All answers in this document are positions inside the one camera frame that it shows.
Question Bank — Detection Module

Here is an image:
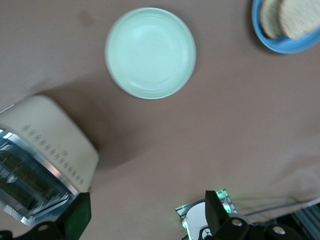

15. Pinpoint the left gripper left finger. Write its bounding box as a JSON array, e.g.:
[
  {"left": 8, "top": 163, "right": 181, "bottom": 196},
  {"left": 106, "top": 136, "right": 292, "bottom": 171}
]
[{"left": 0, "top": 191, "right": 92, "bottom": 240}]

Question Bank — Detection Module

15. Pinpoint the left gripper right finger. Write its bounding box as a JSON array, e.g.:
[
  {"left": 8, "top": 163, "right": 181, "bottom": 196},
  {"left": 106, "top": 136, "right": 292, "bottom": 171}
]
[{"left": 204, "top": 190, "right": 305, "bottom": 240}]

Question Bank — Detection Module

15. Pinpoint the toasted bread slice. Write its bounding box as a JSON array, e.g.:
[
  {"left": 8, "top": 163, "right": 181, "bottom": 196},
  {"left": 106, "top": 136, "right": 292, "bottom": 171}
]
[
  {"left": 259, "top": 0, "right": 286, "bottom": 40},
  {"left": 278, "top": 0, "right": 320, "bottom": 40}
]

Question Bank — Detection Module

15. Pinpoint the mint green round plate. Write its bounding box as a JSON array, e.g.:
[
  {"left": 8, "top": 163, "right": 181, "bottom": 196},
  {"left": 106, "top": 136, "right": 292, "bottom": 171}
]
[{"left": 104, "top": 7, "right": 197, "bottom": 100}]

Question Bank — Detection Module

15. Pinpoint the blue round plate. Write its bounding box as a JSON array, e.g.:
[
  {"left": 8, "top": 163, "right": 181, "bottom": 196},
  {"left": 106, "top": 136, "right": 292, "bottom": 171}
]
[{"left": 251, "top": 0, "right": 320, "bottom": 55}]

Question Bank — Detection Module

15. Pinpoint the beige chrome toaster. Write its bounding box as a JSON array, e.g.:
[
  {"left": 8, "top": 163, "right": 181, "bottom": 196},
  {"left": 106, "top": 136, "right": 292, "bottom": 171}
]
[{"left": 0, "top": 94, "right": 100, "bottom": 227}]

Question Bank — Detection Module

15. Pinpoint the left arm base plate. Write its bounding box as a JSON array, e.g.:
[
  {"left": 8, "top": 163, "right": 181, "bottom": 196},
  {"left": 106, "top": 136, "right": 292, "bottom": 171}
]
[{"left": 174, "top": 187, "right": 237, "bottom": 221}]

